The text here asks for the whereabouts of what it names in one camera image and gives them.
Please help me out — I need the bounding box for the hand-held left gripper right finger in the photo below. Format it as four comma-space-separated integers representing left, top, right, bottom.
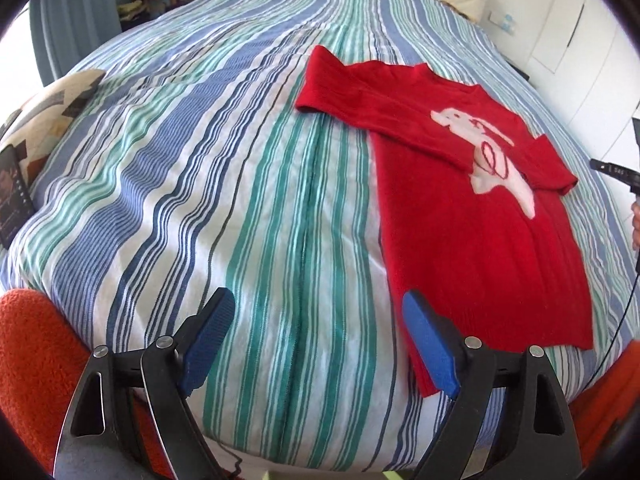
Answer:
401, 288, 587, 480

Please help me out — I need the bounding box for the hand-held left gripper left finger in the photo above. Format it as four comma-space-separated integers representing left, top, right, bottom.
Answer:
52, 287, 237, 480

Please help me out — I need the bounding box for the red sweater with white dog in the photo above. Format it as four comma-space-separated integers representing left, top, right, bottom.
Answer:
294, 45, 595, 398

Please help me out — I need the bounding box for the white wardrobe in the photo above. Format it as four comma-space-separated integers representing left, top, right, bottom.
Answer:
480, 0, 640, 171

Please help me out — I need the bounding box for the blue green striped bedspread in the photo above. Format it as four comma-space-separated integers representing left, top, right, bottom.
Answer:
0, 0, 637, 467

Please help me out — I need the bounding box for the orange fuzzy cloth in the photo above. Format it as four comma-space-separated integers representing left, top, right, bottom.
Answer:
0, 287, 640, 480

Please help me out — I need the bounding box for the geometric patterned cushion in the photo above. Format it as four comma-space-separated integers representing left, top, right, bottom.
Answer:
0, 69, 107, 196

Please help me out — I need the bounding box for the blue curtain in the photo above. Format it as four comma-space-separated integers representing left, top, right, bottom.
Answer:
30, 0, 123, 92

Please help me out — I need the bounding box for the black cable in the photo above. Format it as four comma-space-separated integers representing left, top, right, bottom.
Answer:
589, 252, 640, 397

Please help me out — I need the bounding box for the white wall socket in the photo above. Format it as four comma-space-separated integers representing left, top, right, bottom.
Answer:
489, 10, 517, 35

